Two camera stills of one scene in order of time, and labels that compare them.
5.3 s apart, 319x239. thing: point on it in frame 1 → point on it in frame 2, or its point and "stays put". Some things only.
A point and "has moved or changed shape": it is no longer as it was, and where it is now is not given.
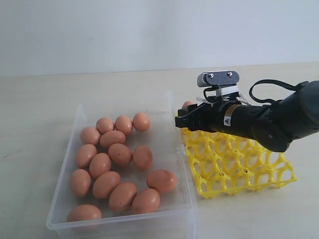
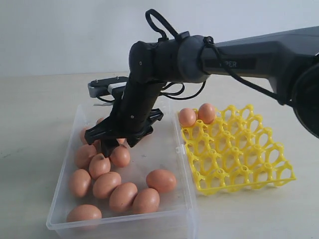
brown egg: [184, 106] has moved or changed shape
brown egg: [84, 154] stays put
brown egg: [164, 181] stays put
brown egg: [120, 154] stays put
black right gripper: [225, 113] → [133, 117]
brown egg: [100, 163] stays put
